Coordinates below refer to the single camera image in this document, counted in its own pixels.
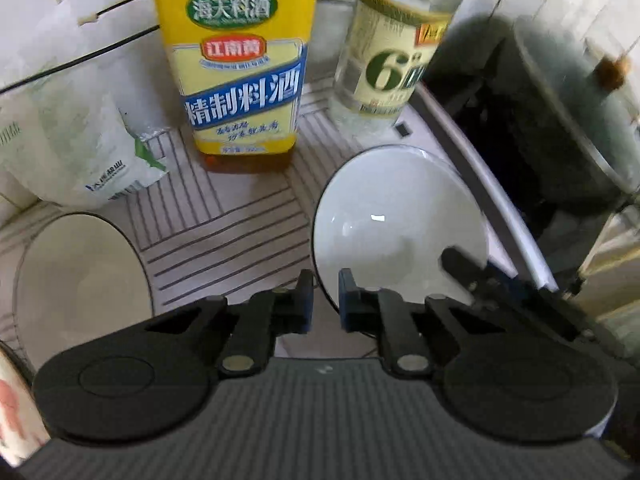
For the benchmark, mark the clear vinegar bottle yellow cap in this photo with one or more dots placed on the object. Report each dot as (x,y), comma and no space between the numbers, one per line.
(390,60)

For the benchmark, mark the cooking wine bottle yellow label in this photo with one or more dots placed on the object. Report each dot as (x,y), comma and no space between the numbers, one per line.
(240,85)

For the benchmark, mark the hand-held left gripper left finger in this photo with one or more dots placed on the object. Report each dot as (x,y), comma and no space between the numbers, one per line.
(303,302)

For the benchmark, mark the white salt bag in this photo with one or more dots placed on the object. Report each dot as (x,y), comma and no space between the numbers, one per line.
(65,150)

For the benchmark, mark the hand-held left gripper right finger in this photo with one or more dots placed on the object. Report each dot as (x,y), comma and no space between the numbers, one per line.
(347,302)

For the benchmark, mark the black stove top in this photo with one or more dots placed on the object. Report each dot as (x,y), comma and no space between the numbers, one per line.
(500,200)

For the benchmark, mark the white ribbed bowl dark rim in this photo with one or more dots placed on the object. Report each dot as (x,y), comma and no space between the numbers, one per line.
(400,210)

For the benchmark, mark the black wok with glass lid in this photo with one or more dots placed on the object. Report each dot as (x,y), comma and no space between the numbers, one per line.
(550,85)

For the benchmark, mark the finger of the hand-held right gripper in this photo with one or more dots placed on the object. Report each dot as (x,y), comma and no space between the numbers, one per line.
(475,272)

